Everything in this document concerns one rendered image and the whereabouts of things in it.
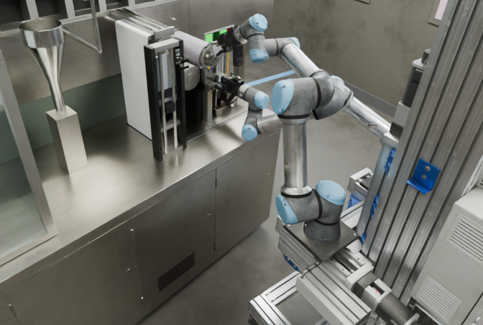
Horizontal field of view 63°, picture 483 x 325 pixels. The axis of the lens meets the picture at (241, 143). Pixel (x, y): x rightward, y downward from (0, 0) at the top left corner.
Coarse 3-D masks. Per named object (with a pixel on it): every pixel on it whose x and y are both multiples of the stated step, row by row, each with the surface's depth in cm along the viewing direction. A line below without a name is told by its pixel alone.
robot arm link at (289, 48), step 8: (280, 40) 168; (288, 40) 168; (296, 40) 170; (280, 48) 168; (288, 48) 163; (296, 48) 162; (288, 56) 162; (296, 56) 158; (304, 56) 157; (288, 64) 164; (296, 64) 156; (304, 64) 152; (312, 64) 152; (296, 72) 156; (304, 72) 150; (312, 72) 147; (320, 72) 144; (320, 80) 138; (328, 80) 140; (328, 88) 137; (328, 96) 138; (320, 104) 138
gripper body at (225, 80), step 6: (222, 78) 198; (228, 78) 197; (234, 78) 197; (240, 78) 197; (222, 84) 201; (228, 84) 197; (234, 84) 196; (240, 84) 197; (228, 90) 199; (234, 90) 198
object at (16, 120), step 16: (0, 64) 104; (0, 80) 106; (16, 112) 113; (16, 128) 115; (32, 160) 123; (32, 176) 125; (48, 208) 135; (48, 224) 138; (32, 240) 136; (0, 256) 130; (16, 256) 134
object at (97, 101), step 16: (112, 80) 198; (48, 96) 177; (64, 96) 183; (80, 96) 189; (96, 96) 195; (112, 96) 202; (32, 112) 175; (80, 112) 193; (96, 112) 199; (112, 112) 207; (32, 128) 178; (48, 128) 184; (80, 128) 197; (32, 144) 181; (48, 144) 187
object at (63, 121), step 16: (32, 48) 138; (48, 48) 139; (48, 64) 144; (48, 80) 149; (48, 112) 160; (64, 112) 159; (64, 128) 159; (64, 144) 162; (80, 144) 168; (64, 160) 168; (80, 160) 172
